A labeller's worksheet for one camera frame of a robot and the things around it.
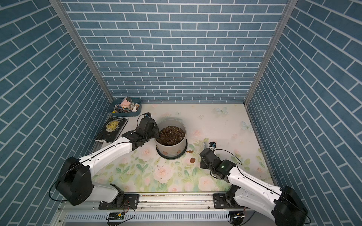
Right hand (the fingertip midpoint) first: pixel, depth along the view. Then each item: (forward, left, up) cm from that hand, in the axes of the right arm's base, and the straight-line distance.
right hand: (203, 160), depth 84 cm
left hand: (+14, +27, +10) cm, 32 cm away
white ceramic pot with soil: (+8, +20, +5) cm, 22 cm away
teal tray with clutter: (+39, +63, +1) cm, 74 cm away
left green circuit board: (-31, +44, -8) cm, 54 cm away
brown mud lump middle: (+7, +8, -5) cm, 12 cm away
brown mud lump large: (+2, +6, -5) cm, 8 cm away
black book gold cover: (+19, +67, -3) cm, 70 cm away
